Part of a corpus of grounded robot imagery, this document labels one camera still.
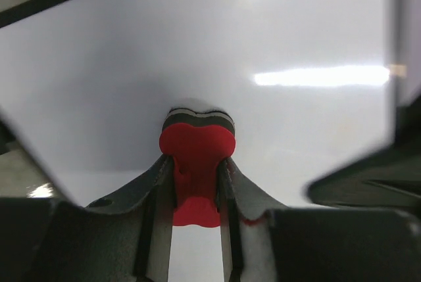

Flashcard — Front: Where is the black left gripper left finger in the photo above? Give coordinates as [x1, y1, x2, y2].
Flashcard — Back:
[87, 155, 176, 281]

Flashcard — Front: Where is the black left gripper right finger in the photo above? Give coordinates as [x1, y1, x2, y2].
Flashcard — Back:
[216, 158, 287, 281]

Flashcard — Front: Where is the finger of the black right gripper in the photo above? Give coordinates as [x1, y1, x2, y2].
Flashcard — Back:
[307, 132, 420, 208]

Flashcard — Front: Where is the red and black whiteboard eraser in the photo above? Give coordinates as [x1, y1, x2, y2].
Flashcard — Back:
[159, 107, 236, 228]

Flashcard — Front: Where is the small black-framed whiteboard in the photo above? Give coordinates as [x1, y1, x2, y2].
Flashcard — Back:
[0, 0, 421, 282]

